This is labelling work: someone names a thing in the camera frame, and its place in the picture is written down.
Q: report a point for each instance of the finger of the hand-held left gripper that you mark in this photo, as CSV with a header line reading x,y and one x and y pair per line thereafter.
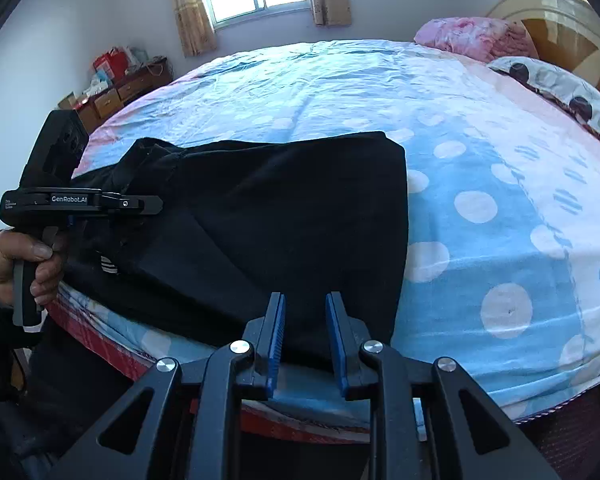
x,y
140,204

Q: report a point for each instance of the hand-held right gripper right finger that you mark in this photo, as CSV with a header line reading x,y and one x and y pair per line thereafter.
x,y
337,345

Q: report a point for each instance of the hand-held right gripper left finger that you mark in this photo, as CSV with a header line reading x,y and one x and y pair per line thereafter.
x,y
276,340

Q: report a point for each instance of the black pants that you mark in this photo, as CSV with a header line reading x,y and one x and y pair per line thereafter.
x,y
280,220

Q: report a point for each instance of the cardboard box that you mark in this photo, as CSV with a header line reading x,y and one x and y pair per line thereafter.
x,y
69,101

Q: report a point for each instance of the teal box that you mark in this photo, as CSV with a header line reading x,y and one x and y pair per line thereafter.
x,y
100,81

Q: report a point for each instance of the brown wooden desk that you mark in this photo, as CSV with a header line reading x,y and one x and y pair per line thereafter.
x,y
130,87

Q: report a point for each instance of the red paper bag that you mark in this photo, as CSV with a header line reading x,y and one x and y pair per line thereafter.
x,y
107,62

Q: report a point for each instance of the bed with dotted sheet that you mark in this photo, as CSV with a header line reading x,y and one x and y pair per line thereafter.
x,y
480,160

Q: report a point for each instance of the person's dark clothing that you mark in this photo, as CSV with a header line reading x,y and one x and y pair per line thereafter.
x,y
10,410

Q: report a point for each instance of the folded pink floral quilt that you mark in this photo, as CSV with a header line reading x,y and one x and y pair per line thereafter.
x,y
470,35

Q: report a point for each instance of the grey patterned pillow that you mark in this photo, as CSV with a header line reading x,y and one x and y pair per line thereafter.
x,y
545,77

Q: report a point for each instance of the cream and brown headboard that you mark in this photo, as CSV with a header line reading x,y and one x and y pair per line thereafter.
x,y
570,35

